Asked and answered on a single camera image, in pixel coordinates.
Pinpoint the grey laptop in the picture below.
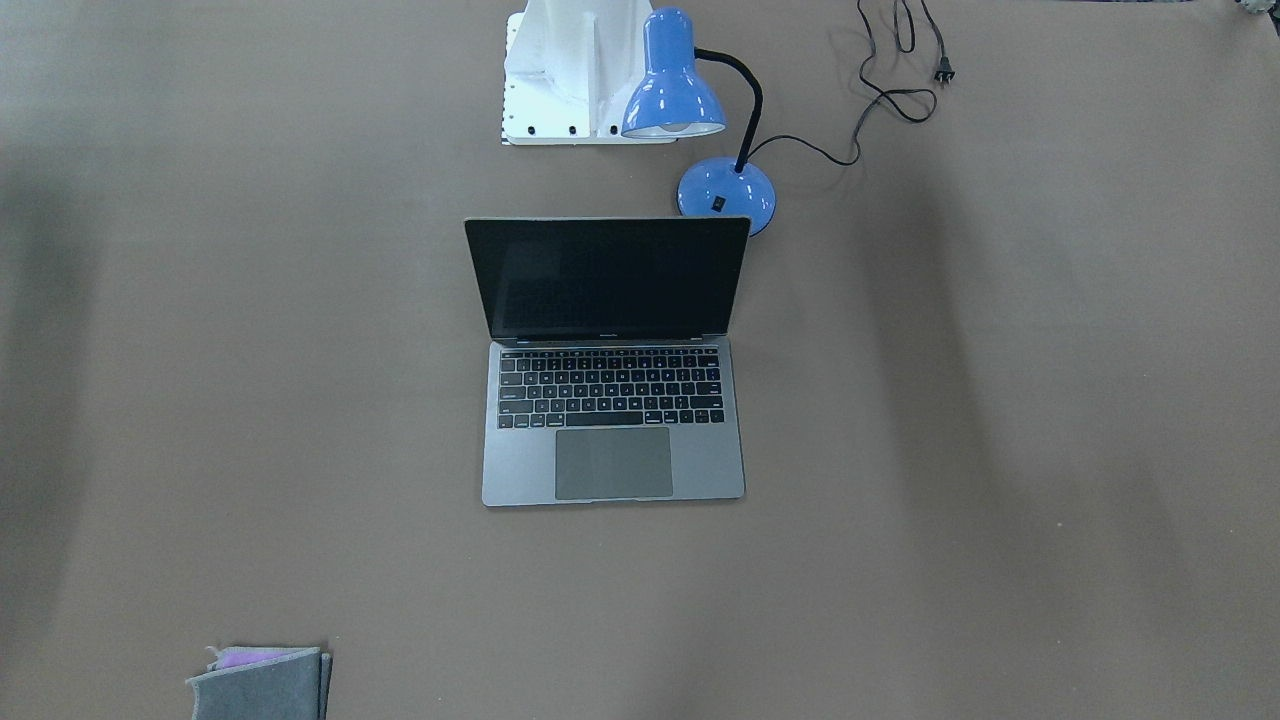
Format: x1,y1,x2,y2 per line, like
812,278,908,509
463,217,750,509

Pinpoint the blue desk lamp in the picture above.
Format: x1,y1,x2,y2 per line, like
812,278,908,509
620,6,777,236

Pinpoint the grey felt pouch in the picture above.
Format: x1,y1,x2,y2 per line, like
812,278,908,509
186,646,332,719

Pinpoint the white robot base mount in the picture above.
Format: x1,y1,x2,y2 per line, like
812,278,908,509
500,1,655,146

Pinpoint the black lamp power cable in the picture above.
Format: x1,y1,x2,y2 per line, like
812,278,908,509
748,0,957,168

